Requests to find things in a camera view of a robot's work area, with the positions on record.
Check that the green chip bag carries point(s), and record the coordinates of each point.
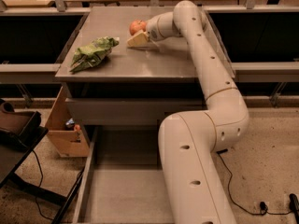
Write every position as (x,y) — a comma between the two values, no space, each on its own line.
(93,54)

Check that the black plug at right edge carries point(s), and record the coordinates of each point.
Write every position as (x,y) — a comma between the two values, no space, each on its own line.
(294,206)

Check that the red apple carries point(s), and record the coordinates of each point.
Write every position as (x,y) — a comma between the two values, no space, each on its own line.
(136,26)

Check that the cardboard box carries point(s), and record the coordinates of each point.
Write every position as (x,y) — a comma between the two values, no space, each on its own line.
(67,141)

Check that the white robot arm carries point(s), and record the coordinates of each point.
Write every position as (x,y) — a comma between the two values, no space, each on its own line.
(187,139)

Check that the brown bag on table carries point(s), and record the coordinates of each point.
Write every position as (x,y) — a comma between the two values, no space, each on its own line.
(17,127)

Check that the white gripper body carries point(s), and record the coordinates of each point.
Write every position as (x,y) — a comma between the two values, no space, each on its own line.
(152,27)

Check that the black side table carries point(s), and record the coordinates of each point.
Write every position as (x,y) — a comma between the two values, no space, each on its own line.
(11,158)

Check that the open grey middle drawer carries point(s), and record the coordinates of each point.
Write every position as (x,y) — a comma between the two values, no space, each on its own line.
(123,181)

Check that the grey drawer cabinet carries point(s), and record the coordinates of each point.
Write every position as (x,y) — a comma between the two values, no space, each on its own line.
(139,86)

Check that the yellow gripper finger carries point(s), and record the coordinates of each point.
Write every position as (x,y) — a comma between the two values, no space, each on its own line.
(137,39)

